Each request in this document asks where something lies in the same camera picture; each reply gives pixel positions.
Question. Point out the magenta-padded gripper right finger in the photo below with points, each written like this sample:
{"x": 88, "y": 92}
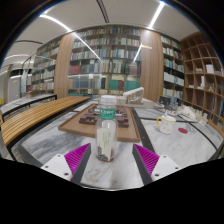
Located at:
{"x": 165, "y": 166}

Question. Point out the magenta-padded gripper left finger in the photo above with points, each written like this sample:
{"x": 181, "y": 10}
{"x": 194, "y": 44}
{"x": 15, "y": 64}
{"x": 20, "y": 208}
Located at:
{"x": 56, "y": 165}

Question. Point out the clear plastic bottle green label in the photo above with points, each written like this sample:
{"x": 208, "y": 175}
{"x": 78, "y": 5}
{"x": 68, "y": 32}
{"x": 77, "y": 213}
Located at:
{"x": 106, "y": 133}

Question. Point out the flat round red coaster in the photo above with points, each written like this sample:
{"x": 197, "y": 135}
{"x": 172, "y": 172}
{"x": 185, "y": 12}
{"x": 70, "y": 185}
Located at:
{"x": 183, "y": 130}

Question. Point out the white mug yellow rim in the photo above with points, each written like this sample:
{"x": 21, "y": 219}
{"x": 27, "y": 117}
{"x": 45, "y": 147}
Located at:
{"x": 166, "y": 126}

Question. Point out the wooden tray with brown model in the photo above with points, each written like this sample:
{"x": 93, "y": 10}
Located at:
{"x": 75, "y": 126}

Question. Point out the pale blue stick in mug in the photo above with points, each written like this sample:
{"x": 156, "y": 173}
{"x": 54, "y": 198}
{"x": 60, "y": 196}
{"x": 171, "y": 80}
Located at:
{"x": 165, "y": 115}

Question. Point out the wooden slatted bench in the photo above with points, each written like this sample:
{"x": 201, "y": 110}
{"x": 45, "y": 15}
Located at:
{"x": 36, "y": 115}

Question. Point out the white architectural building model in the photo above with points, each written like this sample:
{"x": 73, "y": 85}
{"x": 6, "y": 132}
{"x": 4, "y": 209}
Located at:
{"x": 191, "y": 115}

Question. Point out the dark grey architectural model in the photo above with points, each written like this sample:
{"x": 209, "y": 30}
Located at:
{"x": 168, "y": 101}

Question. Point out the white architectural bridge model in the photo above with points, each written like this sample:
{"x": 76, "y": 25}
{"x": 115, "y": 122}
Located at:
{"x": 136, "y": 96}

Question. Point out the glass display case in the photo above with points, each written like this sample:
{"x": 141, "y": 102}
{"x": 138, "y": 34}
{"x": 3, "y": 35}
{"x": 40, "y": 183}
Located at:
{"x": 85, "y": 85}

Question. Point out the wooden cubby shelf unit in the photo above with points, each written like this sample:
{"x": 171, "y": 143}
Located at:
{"x": 203, "y": 73}

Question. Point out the ceiling strip lights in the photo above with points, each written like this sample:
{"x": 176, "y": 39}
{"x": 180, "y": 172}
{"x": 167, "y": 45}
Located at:
{"x": 155, "y": 15}

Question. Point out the tall bookshelf wall with books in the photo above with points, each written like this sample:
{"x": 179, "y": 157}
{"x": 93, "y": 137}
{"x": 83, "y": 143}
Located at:
{"x": 106, "y": 53}

